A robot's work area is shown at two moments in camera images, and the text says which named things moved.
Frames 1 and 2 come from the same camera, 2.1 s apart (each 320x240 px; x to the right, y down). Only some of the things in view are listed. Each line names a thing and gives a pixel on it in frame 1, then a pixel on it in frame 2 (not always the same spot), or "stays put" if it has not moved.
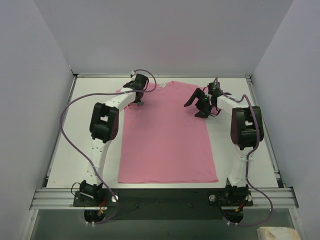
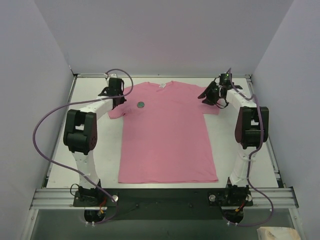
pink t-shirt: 163,141 stays put
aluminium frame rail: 44,198 stays put
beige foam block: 276,233 stays put
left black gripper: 139,97 to 106,91
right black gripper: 202,104 to 210,91
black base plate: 190,204 stays put
